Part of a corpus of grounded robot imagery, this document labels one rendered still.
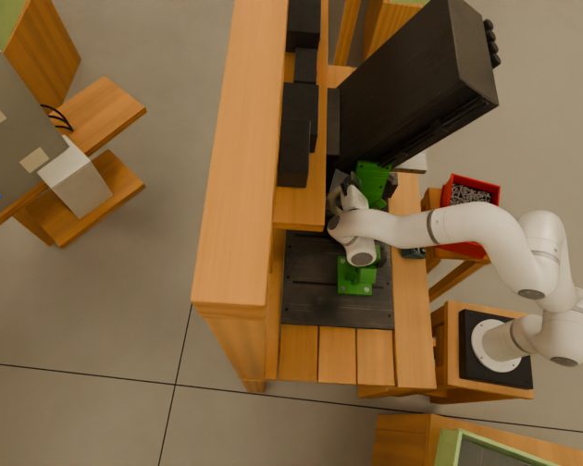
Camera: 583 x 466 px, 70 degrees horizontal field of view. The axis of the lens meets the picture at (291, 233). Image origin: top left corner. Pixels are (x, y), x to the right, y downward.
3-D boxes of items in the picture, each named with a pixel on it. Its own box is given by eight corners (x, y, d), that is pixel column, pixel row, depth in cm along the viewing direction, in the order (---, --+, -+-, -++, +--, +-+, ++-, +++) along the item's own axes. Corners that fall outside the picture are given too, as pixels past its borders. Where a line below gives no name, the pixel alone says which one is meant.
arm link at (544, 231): (545, 344, 127) (550, 296, 134) (594, 349, 119) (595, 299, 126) (499, 258, 97) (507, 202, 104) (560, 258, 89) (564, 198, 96)
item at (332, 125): (328, 142, 186) (341, 88, 155) (327, 202, 174) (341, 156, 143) (287, 140, 186) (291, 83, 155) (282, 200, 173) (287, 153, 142)
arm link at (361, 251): (335, 224, 127) (355, 238, 132) (339, 258, 119) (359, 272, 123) (357, 210, 123) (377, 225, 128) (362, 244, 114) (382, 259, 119)
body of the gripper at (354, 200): (376, 223, 130) (371, 198, 138) (357, 205, 124) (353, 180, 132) (355, 233, 134) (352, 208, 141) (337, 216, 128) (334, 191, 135)
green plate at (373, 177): (375, 191, 160) (389, 148, 144) (378, 207, 155) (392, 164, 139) (346, 189, 160) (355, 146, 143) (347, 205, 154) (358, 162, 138)
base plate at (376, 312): (381, 99, 201) (382, 96, 199) (393, 330, 156) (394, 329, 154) (293, 92, 199) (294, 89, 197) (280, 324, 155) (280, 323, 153)
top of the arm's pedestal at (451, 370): (522, 315, 169) (527, 312, 165) (527, 399, 156) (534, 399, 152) (443, 301, 169) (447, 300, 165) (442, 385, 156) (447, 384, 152)
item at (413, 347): (400, 89, 221) (408, 67, 208) (422, 391, 160) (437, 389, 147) (373, 87, 221) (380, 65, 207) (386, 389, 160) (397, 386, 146)
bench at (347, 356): (367, 167, 290) (406, 71, 209) (374, 398, 229) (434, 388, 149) (266, 160, 287) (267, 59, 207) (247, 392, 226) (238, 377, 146)
